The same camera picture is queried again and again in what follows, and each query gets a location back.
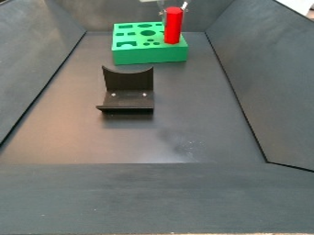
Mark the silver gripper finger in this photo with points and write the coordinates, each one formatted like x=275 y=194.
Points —
x=185 y=5
x=162 y=9

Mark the red hexagonal prism peg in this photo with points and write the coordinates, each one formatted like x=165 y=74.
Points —
x=173 y=24

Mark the green shape sorter board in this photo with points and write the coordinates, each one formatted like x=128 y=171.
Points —
x=138 y=43

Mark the black curved bracket stand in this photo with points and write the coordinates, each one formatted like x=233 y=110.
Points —
x=129 y=90

